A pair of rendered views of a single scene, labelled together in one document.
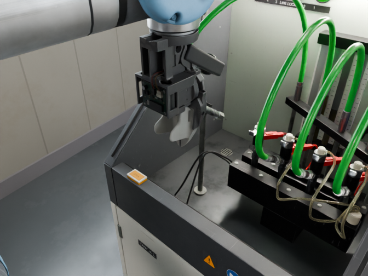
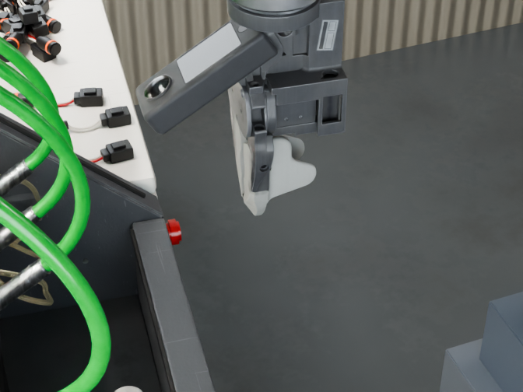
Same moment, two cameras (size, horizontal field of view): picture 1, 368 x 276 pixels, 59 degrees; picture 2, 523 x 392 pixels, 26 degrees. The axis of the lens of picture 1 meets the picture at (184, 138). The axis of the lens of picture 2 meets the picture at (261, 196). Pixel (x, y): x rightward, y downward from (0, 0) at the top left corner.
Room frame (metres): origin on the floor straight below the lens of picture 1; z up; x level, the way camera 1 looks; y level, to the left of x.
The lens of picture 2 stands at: (1.12, 0.42, 1.83)
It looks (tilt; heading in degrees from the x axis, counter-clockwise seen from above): 39 degrees down; 213
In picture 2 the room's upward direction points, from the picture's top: straight up
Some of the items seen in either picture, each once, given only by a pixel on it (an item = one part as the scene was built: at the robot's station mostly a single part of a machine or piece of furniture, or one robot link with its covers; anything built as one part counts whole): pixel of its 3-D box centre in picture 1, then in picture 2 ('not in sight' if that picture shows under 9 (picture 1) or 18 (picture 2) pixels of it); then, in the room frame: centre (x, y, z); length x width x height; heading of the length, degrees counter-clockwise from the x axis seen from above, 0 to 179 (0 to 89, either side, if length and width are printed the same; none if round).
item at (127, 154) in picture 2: not in sight; (83, 159); (0.31, -0.36, 0.99); 0.12 x 0.02 x 0.02; 147
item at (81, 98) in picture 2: not in sight; (56, 98); (0.22, -0.48, 0.99); 0.12 x 0.02 x 0.02; 128
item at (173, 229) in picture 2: not in sight; (165, 233); (0.19, -0.34, 0.80); 0.05 x 0.04 x 0.05; 47
